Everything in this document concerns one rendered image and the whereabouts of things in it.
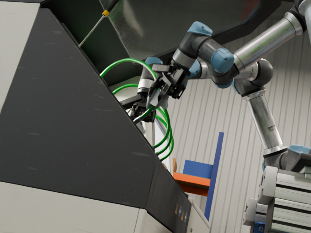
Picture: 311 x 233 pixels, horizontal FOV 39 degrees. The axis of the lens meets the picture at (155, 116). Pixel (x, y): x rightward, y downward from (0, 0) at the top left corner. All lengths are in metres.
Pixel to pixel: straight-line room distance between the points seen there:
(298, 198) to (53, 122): 0.79
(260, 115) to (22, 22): 1.08
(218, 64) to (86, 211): 0.62
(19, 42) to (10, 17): 0.13
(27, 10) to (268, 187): 1.08
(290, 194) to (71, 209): 0.64
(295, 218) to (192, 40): 0.65
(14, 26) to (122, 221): 0.86
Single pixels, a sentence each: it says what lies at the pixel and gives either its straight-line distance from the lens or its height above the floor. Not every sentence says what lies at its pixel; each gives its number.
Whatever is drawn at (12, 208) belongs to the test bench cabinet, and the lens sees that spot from 1.45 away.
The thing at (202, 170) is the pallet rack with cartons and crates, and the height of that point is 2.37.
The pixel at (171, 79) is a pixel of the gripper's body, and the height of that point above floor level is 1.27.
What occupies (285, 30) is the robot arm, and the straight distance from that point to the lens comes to 1.63.
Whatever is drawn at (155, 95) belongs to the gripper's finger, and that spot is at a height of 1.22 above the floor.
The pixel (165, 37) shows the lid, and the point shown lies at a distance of 2.11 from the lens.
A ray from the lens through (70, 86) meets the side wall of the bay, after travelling 1.51.
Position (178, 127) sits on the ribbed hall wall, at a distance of 8.58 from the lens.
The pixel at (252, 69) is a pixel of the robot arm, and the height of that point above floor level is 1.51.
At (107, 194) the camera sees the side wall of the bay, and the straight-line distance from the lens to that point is 1.33.
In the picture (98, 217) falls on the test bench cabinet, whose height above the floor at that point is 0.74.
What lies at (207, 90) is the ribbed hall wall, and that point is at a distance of 8.91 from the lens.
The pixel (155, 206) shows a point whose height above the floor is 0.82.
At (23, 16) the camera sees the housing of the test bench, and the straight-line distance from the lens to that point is 1.76.
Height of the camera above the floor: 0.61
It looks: 20 degrees up
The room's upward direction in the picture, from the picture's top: 13 degrees clockwise
